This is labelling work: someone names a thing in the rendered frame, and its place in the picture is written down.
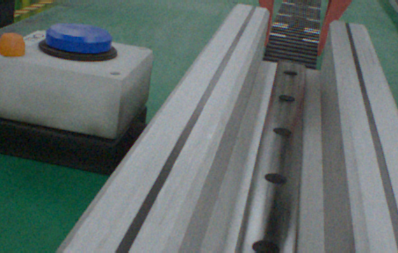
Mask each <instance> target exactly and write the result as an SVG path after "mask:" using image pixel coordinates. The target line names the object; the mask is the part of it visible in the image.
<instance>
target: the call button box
mask: <svg viewBox="0 0 398 253"><path fill-rule="evenodd" d="M23 40H24V42H25V55H24V56H3V55H0V153H3V154H6V155H17V156H21V157H25V158H29V159H36V160H40V161H43V162H47V163H58V164H61V165H65V166H69V167H72V168H77V169H84V170H90V171H94V172H97V173H105V174H112V173H113V172H114V171H115V169H117V167H118V166H119V164H120V163H121V161H122V160H123V159H124V157H125V155H127V153H128V151H129V150H130V149H131V147H132V146H133V145H134V143H135V142H137V139H138V138H139V137H140V136H141V134H142V132H143V131H144V130H145V129H146V126H147V125H148V124H146V115H147V107H146V106H145V104H146V102H147V101H148V94H149V89H150V77H151V70H152V64H153V59H154V55H153V52H152V50H150V49H148V48H145V47H137V46H129V45H124V44H120V43H115V42H112V47H111V50H109V51H104V52H99V53H80V52H73V51H64V50H61V49H59V48H56V47H51V46H49V45H48V44H47V43H46V30H42V31H36V32H35V33H32V34H31V35H27V36H26V37H24V38H23Z"/></svg>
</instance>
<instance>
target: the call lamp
mask: <svg viewBox="0 0 398 253"><path fill-rule="evenodd" d="M0 55H3V56H24V55H25V42H24V40H23V38H22V35H19V34H16V33H5V34H3V35H2V38H1V39H0Z"/></svg>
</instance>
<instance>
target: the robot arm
mask: <svg viewBox="0 0 398 253"><path fill-rule="evenodd" d="M351 1H352V0H329V2H328V5H327V8H326V15H325V18H324V20H323V24H322V32H321V35H320V39H319V42H318V50H317V55H322V50H323V49H324V47H325V45H326V39H327V35H328V31H329V25H330V23H331V22H332V21H338V19H340V18H341V17H342V16H343V13H344V12H345V11H346V9H347V8H348V6H349V5H350V4H351ZM258 2H259V4H260V7H262V8H266V9H267V10H268V11H269V12H270V16H269V24H268V27H267V32H266V36H265V44H264V45H265V46H266V45H267V43H268V39H269V33H270V30H271V21H272V14H273V3H274V0H258Z"/></svg>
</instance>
